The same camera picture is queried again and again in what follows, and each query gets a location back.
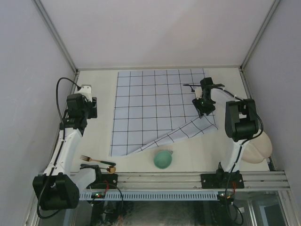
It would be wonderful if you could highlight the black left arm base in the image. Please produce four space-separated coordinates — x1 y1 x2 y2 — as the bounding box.
87 174 118 189

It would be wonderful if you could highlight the gold fork green handle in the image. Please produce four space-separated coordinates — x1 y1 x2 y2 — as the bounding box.
80 155 116 166

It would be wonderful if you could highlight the blue slotted cable duct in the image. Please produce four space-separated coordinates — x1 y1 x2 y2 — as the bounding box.
79 190 218 201

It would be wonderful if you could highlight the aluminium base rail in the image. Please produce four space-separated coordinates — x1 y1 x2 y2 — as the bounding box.
113 171 290 191

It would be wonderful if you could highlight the gold spoon green handle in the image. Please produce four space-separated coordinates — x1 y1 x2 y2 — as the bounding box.
99 166 116 174

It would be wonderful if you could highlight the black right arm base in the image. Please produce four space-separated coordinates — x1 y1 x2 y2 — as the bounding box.
200 173 245 189

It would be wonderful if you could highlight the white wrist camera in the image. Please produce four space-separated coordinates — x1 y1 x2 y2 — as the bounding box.
78 85 93 102
194 87 202 99

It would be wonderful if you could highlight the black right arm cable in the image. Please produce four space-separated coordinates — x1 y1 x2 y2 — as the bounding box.
182 83 263 196

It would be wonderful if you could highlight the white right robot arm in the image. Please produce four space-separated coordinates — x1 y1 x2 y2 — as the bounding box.
190 77 263 188

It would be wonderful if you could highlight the cream divided plate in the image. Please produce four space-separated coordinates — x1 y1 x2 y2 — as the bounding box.
242 132 273 164

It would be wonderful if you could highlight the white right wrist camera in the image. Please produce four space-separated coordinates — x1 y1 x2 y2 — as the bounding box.
194 87 202 99

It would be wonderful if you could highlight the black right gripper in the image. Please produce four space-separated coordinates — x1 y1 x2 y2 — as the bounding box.
193 95 215 118

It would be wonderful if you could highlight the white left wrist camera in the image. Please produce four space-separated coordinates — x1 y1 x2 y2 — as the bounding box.
78 85 93 102

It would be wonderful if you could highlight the aluminium enclosure frame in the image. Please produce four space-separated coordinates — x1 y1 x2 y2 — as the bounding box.
32 0 285 172

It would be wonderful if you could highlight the white black-grid tablecloth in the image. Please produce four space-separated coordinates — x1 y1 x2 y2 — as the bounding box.
110 68 217 157

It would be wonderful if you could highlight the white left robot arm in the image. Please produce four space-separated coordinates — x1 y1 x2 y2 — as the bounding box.
32 93 103 210

